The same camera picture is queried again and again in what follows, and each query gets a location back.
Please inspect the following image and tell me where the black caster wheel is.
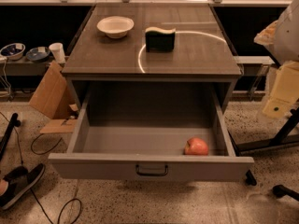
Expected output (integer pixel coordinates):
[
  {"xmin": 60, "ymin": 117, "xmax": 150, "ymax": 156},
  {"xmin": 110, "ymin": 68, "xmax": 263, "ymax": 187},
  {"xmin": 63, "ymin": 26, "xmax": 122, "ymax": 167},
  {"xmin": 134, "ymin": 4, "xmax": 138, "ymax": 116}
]
[{"xmin": 246, "ymin": 170, "xmax": 257, "ymax": 186}]

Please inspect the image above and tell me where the black floor cable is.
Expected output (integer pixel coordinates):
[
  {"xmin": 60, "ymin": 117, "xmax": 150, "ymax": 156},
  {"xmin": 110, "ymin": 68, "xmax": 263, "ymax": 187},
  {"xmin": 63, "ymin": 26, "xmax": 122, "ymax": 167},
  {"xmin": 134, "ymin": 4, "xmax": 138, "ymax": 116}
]
[{"xmin": 0, "ymin": 110, "xmax": 83, "ymax": 224}]

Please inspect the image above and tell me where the white bowl on counter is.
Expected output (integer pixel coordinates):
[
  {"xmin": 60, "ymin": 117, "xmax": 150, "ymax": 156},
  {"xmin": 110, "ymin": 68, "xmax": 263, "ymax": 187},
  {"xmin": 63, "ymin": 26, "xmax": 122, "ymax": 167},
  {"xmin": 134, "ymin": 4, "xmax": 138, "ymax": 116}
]
[{"xmin": 96, "ymin": 16, "xmax": 134, "ymax": 39}]

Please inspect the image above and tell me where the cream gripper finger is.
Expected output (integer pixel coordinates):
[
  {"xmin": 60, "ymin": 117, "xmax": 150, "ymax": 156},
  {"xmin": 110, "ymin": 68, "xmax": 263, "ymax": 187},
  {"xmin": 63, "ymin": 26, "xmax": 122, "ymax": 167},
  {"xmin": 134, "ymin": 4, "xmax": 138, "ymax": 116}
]
[
  {"xmin": 254, "ymin": 21, "xmax": 278, "ymax": 46},
  {"xmin": 262, "ymin": 62, "xmax": 299, "ymax": 119}
]

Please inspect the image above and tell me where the brown cardboard box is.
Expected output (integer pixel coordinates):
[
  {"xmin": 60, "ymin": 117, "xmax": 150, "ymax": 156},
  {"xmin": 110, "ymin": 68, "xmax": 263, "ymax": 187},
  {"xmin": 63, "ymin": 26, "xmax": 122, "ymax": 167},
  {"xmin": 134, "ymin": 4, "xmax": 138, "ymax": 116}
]
[{"xmin": 29, "ymin": 61, "xmax": 78, "ymax": 133}]

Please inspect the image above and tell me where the grey side shelf left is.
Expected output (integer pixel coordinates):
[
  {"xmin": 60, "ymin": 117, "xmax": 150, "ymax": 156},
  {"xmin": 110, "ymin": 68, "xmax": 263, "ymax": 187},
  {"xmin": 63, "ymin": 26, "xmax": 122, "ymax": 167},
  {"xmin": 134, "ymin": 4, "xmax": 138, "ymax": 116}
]
[{"xmin": 0, "ymin": 56, "xmax": 54, "ymax": 76}]

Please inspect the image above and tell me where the white paper cup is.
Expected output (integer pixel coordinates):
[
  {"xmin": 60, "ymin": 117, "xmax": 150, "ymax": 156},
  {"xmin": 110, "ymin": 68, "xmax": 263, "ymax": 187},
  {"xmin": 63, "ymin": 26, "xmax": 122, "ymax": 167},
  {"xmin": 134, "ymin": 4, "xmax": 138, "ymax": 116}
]
[{"xmin": 49, "ymin": 43, "xmax": 65, "ymax": 64}]

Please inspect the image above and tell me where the blue bowl far left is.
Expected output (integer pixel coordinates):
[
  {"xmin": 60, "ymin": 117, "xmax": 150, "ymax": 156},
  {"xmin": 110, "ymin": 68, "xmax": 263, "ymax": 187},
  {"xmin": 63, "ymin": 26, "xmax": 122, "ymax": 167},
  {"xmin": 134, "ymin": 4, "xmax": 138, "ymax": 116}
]
[{"xmin": 0, "ymin": 43, "xmax": 25, "ymax": 61}]

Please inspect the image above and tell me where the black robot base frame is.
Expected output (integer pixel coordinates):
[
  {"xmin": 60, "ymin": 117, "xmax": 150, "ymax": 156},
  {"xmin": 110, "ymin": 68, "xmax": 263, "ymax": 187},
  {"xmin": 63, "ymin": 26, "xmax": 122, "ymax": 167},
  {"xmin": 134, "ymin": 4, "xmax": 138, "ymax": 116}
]
[{"xmin": 230, "ymin": 107, "xmax": 299, "ymax": 156}]

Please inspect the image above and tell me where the black stand leg left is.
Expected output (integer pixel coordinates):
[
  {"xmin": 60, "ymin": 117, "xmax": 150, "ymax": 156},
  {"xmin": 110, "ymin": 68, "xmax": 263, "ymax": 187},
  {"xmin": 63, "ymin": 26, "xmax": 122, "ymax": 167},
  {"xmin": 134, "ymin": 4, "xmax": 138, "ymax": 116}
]
[{"xmin": 0, "ymin": 113, "xmax": 21, "ymax": 160}]

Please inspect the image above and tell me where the red apple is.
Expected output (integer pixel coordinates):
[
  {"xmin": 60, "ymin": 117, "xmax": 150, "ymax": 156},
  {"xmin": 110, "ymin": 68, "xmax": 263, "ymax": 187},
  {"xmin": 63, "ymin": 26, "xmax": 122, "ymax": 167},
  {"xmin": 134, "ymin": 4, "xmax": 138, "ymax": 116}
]
[{"xmin": 184, "ymin": 137, "xmax": 208, "ymax": 156}]

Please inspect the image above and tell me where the blue bowl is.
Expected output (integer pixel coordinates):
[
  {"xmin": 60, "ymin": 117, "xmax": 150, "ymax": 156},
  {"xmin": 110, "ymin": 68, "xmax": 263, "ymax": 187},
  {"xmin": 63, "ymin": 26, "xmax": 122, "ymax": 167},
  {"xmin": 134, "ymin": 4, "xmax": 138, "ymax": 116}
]
[
  {"xmin": 26, "ymin": 47, "xmax": 50, "ymax": 63},
  {"xmin": 0, "ymin": 43, "xmax": 25, "ymax": 61}
]

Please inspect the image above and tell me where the grey cabinet with counter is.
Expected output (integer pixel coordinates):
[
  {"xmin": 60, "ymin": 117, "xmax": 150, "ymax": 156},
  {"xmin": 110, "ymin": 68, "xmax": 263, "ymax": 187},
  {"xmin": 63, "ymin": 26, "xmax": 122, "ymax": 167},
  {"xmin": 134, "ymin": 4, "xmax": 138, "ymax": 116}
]
[{"xmin": 61, "ymin": 3, "xmax": 243, "ymax": 114}]

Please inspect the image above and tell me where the grey open top drawer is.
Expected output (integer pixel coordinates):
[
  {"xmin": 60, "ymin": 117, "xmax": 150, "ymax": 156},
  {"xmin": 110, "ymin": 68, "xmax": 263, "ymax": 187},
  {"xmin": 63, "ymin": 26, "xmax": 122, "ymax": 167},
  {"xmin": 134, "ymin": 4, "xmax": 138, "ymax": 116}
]
[{"xmin": 49, "ymin": 81, "xmax": 253, "ymax": 182}]

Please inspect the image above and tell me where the black drawer handle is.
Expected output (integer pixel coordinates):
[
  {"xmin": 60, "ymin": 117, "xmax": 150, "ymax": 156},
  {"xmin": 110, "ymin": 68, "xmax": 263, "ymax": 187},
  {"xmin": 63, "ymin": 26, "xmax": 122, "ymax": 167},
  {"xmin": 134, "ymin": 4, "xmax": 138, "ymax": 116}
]
[{"xmin": 135, "ymin": 165, "xmax": 168, "ymax": 177}]

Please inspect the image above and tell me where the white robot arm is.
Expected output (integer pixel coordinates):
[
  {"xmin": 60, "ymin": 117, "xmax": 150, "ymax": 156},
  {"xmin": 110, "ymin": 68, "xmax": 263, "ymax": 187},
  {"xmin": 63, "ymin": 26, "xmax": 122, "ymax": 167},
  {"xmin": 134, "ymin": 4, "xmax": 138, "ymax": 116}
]
[{"xmin": 254, "ymin": 0, "xmax": 299, "ymax": 119}]

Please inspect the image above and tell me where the black sneaker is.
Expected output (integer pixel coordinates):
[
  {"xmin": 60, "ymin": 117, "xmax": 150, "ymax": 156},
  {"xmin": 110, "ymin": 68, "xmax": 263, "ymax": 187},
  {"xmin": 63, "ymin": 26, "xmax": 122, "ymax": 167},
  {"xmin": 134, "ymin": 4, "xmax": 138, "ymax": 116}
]
[{"xmin": 0, "ymin": 163, "xmax": 45, "ymax": 210}]

